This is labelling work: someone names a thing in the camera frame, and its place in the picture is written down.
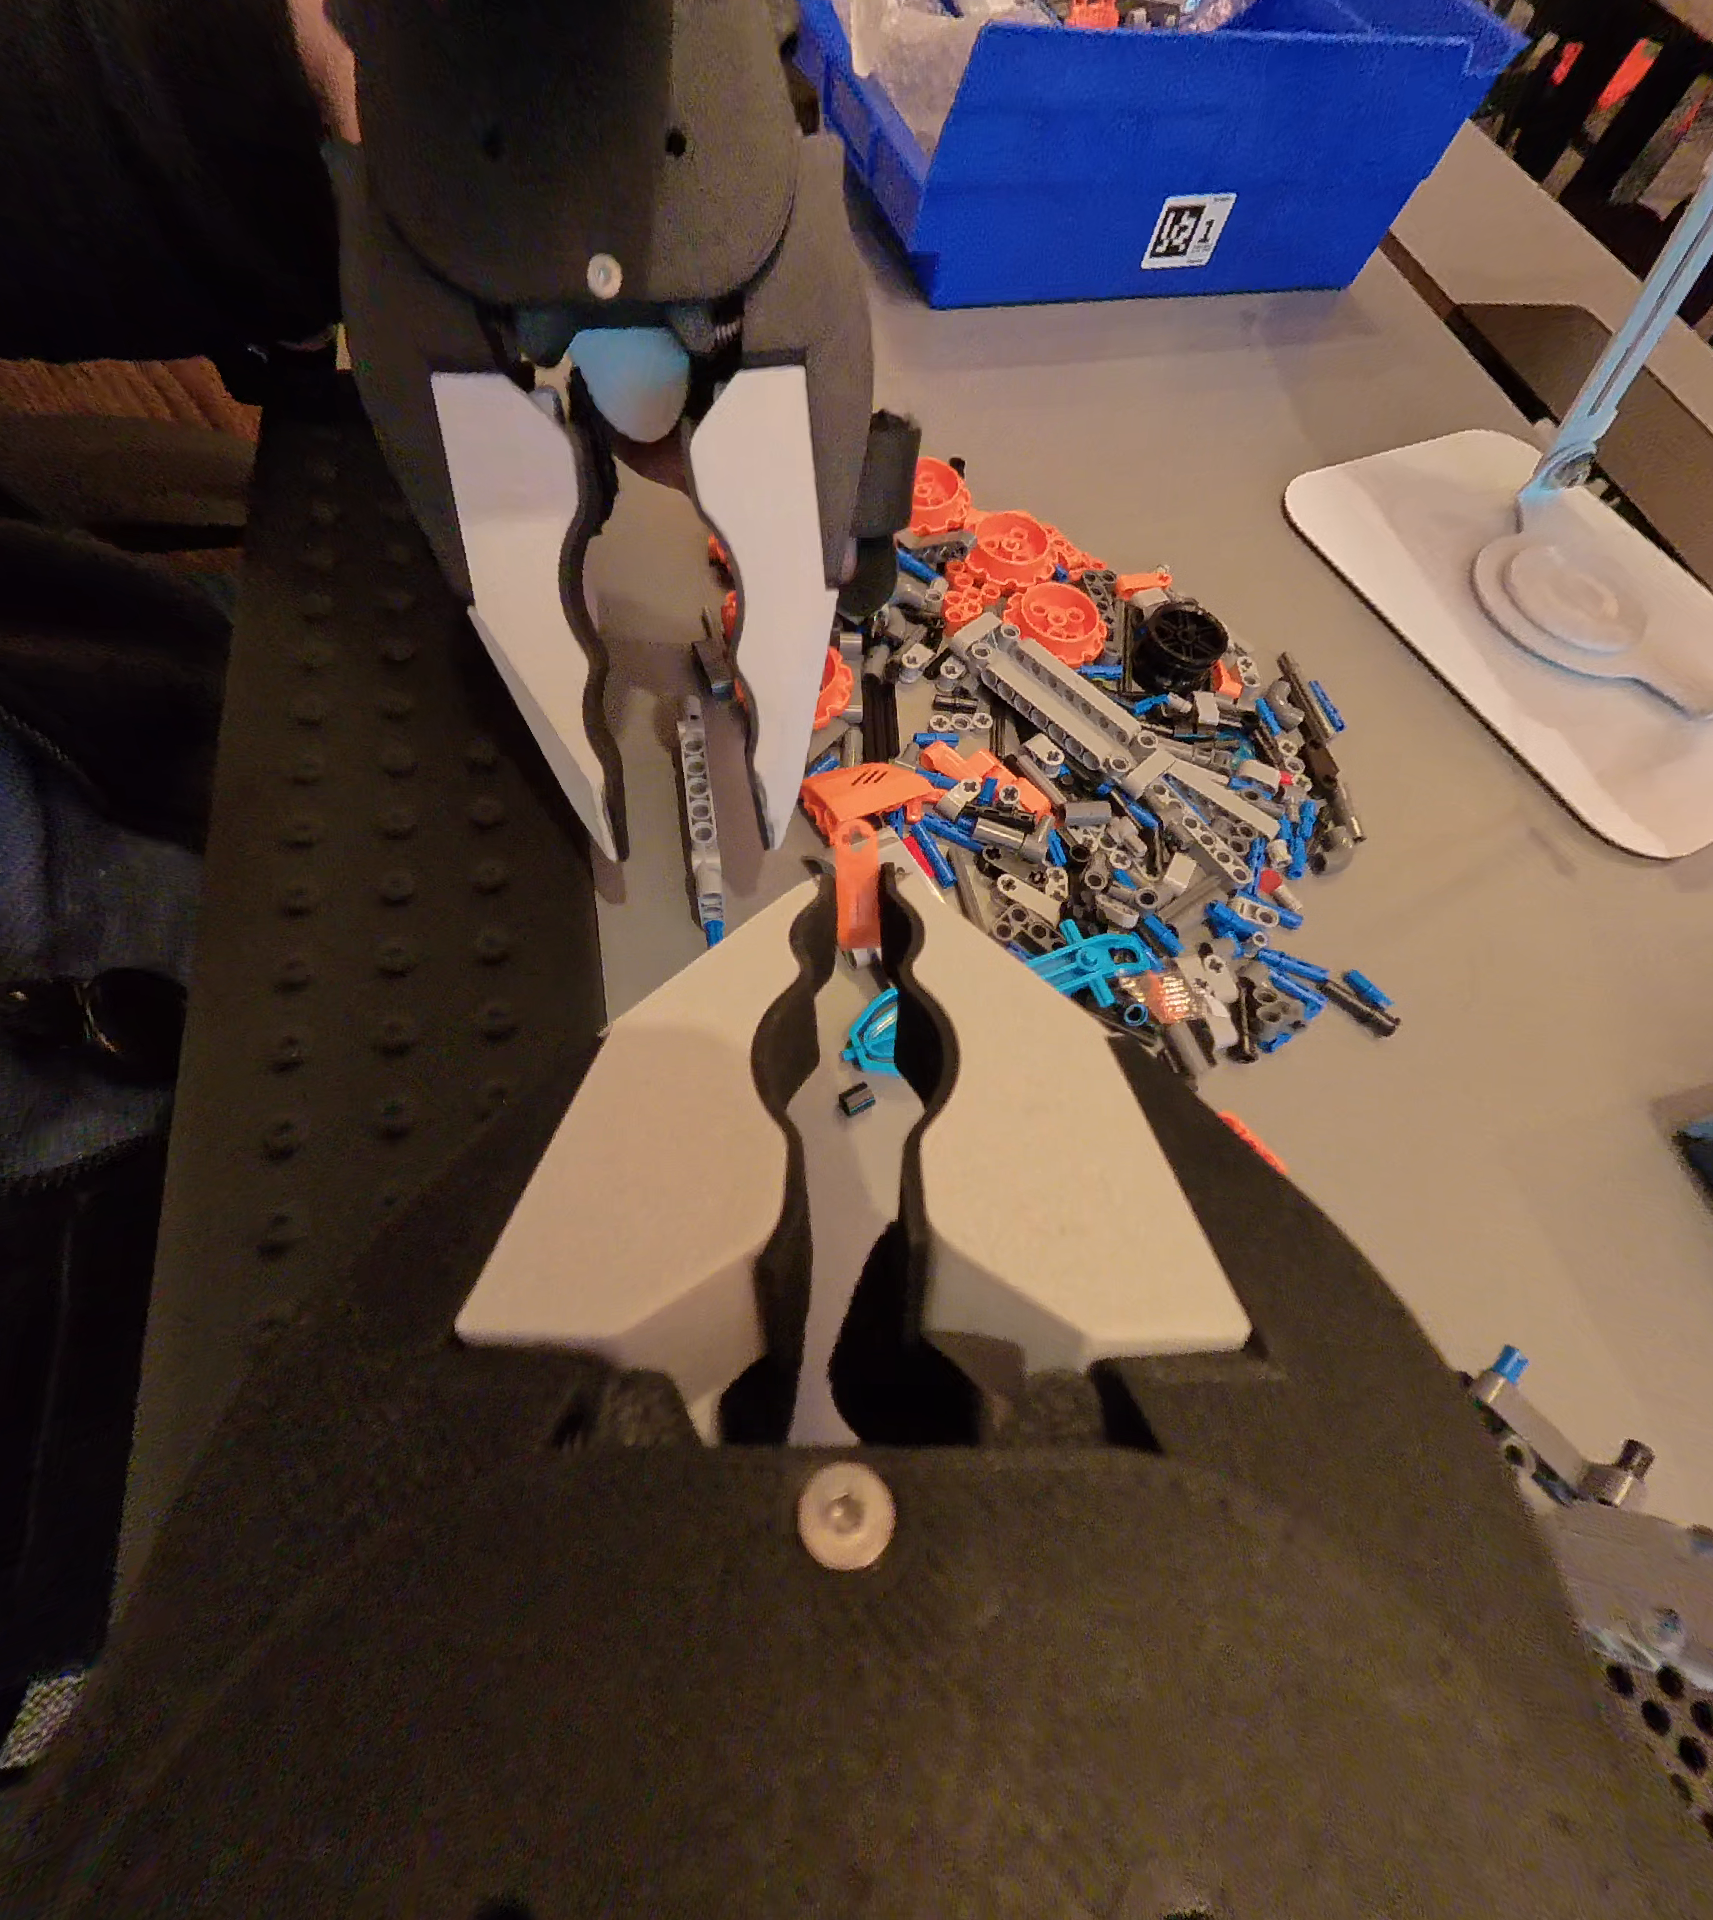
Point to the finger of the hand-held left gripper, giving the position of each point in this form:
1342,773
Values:
511,510
781,540

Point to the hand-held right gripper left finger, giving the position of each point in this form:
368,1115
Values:
632,1199

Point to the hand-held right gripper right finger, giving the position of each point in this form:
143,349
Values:
1080,1199

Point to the turquoise connector piece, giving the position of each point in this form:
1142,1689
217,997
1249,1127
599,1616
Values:
870,1035

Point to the grey perforated beam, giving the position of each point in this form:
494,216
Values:
700,810

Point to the pile of toy building pieces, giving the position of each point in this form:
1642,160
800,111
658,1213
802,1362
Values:
1157,810

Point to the clear plastic bag of parts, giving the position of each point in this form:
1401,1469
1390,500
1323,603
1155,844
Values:
1096,13

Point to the black perforated block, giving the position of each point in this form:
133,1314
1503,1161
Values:
1682,1591

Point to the orange toothed wheel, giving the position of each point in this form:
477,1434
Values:
1073,624
1012,552
933,495

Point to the orange wedge panel piece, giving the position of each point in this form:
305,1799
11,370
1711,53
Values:
863,798

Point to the black perforated mat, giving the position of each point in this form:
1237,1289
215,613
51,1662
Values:
345,989

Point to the large black wheel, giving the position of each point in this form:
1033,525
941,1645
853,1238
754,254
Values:
1185,640

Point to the blue storage bin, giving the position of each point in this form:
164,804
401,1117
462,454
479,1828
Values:
1157,151

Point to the wooden book stand, white base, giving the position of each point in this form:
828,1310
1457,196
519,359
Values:
1577,630

